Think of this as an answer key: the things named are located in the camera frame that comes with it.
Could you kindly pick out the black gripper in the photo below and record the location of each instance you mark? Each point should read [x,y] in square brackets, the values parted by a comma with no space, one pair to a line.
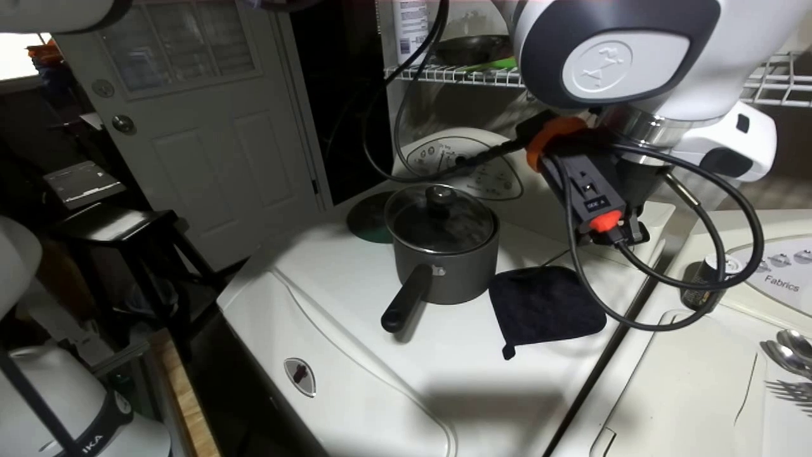
[647,178]

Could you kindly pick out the glass lid black knob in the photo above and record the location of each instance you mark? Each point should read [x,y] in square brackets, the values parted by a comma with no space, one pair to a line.
[443,222]

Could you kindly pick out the white robot base link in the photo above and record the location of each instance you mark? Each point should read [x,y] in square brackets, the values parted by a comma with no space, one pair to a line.
[52,406]

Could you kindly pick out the small dark jar white lid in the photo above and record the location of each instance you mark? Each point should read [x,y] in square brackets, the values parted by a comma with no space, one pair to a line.
[698,288]

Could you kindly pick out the dark blue square potholder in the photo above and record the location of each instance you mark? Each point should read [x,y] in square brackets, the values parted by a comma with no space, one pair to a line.
[542,304]

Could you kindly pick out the silver spoon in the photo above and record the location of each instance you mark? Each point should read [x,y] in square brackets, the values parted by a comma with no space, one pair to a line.
[788,359]

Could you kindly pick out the green plastic utensil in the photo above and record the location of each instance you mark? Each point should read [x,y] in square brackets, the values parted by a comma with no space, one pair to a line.
[505,60]

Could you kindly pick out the black frying pan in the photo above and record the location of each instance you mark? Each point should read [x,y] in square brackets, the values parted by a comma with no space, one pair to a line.
[472,49]

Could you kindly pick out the white dryer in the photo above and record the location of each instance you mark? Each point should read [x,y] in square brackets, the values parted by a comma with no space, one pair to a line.
[676,396]

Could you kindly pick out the silver fork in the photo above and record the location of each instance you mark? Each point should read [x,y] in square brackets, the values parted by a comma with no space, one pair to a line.
[794,393]

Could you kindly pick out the white washing machine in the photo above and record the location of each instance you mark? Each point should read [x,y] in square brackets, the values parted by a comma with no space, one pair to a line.
[472,382]

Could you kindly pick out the white bottle with label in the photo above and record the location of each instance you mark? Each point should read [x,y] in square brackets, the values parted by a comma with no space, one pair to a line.
[411,25]

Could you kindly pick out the round green trivet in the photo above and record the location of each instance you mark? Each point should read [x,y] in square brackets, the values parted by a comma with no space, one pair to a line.
[369,219]

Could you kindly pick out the wooden board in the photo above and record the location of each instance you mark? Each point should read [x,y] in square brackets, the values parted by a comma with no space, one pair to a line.
[194,415]

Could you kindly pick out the silver door knob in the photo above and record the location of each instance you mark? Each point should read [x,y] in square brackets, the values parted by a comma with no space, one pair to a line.
[123,121]

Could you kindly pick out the black stool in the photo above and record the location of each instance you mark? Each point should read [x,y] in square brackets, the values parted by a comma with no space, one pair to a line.
[118,227]

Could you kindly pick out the black flat box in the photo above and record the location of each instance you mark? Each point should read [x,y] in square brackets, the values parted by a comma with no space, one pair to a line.
[85,182]

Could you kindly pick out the black wrist camera orange mounts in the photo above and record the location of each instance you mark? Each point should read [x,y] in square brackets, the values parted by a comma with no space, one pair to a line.
[592,191]

